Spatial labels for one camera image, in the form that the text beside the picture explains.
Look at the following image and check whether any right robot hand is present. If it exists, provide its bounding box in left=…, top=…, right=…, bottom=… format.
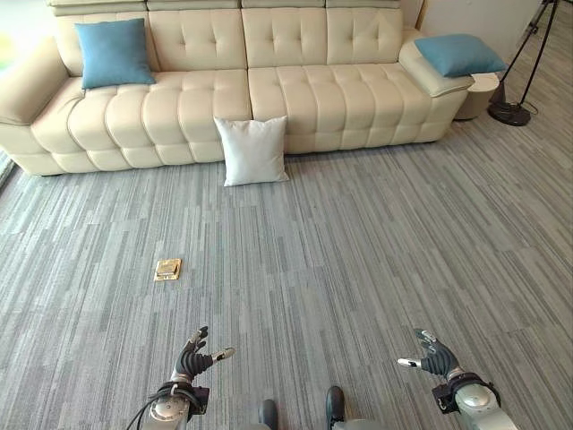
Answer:
left=397, top=327, right=465, bottom=380

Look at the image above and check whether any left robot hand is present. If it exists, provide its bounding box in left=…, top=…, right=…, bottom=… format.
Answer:
left=171, top=325, right=236, bottom=385

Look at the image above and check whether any cream tufted leather sofa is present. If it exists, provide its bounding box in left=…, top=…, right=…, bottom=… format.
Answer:
left=0, top=0, right=476, bottom=176

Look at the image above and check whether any dark left robot foot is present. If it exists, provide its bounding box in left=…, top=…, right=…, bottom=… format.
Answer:
left=258, top=399, right=278, bottom=430

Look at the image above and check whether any dark robot foot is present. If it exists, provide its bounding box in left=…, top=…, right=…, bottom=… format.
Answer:
left=324, top=385, right=346, bottom=430
left=258, top=399, right=278, bottom=430

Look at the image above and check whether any brass floor socket plate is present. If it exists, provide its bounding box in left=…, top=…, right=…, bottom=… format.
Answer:
left=153, top=257, right=183, bottom=282

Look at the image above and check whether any dark right robot foot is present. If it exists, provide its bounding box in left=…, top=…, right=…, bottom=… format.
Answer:
left=324, top=385, right=346, bottom=430

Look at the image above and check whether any white square cushion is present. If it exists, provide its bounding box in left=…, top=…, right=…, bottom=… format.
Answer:
left=213, top=115, right=291, bottom=188

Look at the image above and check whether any black floor stand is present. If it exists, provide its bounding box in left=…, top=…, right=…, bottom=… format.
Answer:
left=486, top=0, right=560, bottom=127

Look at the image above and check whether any round cream side table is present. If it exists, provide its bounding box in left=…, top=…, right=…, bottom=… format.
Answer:
left=454, top=72, right=500, bottom=121

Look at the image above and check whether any blue square cushion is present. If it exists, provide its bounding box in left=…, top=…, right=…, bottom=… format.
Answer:
left=413, top=33, right=509, bottom=79
left=73, top=17, right=157, bottom=90

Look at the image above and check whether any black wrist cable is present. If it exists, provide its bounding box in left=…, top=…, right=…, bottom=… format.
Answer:
left=125, top=388, right=180, bottom=430

